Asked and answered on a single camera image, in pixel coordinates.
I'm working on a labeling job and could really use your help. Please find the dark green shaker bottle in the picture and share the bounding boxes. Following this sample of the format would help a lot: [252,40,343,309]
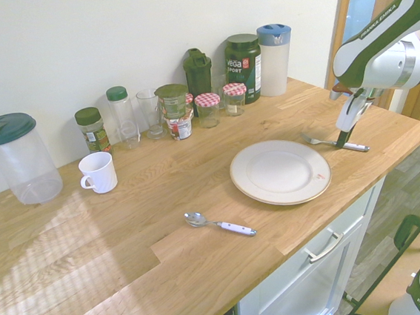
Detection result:
[180,47,215,98]

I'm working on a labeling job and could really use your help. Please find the white pitcher with blue lid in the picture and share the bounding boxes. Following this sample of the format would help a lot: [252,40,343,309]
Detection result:
[255,21,299,98]

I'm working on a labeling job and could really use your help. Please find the spoon with white handle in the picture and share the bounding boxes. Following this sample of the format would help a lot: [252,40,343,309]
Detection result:
[184,205,259,243]

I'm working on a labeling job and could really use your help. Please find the red and white yogurt cup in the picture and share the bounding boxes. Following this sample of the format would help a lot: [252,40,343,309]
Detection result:
[164,110,197,142]

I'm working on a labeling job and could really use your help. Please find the white kitchen cabinet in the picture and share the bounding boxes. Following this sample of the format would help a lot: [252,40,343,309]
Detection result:
[227,177,401,315]

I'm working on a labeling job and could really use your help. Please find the metal drawer handle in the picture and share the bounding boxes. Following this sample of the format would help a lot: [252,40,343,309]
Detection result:
[300,226,347,265]

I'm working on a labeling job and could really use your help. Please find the tall clear drinking glass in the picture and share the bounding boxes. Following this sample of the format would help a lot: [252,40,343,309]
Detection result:
[135,87,169,141]

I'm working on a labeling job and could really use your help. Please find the white ceramic mug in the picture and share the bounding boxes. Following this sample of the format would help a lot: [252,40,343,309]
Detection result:
[76,150,119,196]

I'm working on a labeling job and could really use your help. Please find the plastic tub with green lid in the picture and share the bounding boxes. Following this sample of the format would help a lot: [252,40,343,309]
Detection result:
[153,82,192,122]

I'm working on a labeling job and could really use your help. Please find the clear jug with green lid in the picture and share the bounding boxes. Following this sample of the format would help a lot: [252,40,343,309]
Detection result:
[0,108,65,209]

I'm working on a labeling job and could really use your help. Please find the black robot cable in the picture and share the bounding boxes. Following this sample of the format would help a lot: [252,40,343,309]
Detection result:
[330,213,420,315]

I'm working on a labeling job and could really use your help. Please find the spice jar with green lid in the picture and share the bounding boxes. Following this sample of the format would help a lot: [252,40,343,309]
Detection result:
[73,105,115,159]

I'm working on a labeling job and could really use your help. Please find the short clear glass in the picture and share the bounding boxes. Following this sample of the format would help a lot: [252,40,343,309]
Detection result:
[210,73,231,110]

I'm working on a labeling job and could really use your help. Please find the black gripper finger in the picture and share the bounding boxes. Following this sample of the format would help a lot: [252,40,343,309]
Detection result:
[335,126,359,150]

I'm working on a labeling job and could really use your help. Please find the green Vega Sport tub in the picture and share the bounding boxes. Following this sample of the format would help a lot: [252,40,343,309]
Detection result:
[222,32,267,107]

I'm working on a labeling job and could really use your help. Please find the fork with white handle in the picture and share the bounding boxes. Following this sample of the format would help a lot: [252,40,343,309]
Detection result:
[300,126,372,158]

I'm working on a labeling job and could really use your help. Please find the white plate with gold rim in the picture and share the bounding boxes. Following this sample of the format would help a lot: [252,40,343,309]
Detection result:
[227,134,335,212]

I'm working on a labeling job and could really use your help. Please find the clear bottle with green cap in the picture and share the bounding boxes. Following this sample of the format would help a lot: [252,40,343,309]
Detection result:
[105,84,142,152]

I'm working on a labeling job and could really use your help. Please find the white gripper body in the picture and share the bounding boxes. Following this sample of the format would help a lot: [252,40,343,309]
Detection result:
[332,88,378,134]

